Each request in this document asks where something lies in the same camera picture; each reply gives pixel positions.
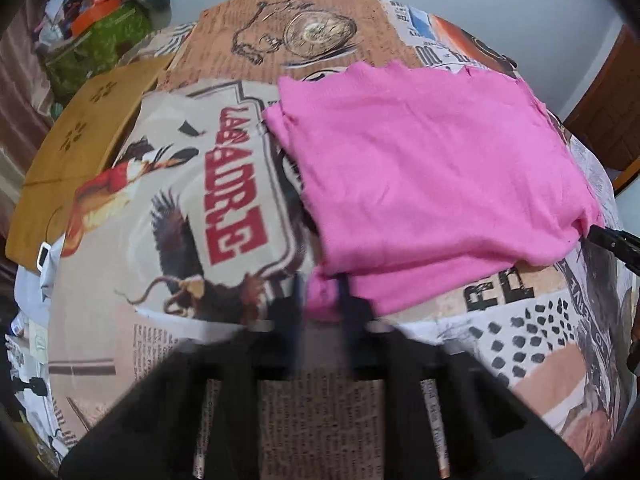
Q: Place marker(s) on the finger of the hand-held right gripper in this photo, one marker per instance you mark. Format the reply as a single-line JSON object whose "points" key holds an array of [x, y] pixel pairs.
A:
{"points": [[617, 247]]}

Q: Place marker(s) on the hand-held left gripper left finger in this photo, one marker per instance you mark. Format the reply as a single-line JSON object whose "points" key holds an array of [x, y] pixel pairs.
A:
{"points": [[240, 400]]}

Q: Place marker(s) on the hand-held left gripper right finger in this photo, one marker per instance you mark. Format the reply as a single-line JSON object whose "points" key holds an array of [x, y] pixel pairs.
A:
{"points": [[415, 400]]}

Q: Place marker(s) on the pink buttoned cardigan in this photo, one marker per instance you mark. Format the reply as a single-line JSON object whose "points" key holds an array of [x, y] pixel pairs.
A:
{"points": [[425, 160]]}

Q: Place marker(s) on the pile of clothes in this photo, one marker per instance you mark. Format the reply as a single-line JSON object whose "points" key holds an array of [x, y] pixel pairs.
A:
{"points": [[62, 5]]}

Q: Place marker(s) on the brown wooden door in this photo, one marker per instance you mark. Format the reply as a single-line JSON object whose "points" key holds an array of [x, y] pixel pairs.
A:
{"points": [[607, 115]]}

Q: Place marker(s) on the pile of papers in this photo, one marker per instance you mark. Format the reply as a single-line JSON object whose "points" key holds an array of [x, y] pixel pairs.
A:
{"points": [[25, 340]]}

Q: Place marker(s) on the small white device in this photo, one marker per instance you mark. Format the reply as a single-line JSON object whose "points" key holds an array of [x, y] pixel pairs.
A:
{"points": [[43, 256]]}

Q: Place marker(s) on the wooden lap tray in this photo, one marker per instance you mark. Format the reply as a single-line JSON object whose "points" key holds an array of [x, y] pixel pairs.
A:
{"points": [[65, 160]]}

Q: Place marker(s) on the striped curtain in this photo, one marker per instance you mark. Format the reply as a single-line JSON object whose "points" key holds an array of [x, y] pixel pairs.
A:
{"points": [[20, 110]]}

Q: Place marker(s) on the green cloth-covered cabinet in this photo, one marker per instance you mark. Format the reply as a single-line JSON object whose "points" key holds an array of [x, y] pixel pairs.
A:
{"points": [[105, 42]]}

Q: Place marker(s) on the orange box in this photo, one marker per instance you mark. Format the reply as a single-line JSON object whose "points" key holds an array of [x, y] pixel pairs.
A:
{"points": [[95, 16]]}

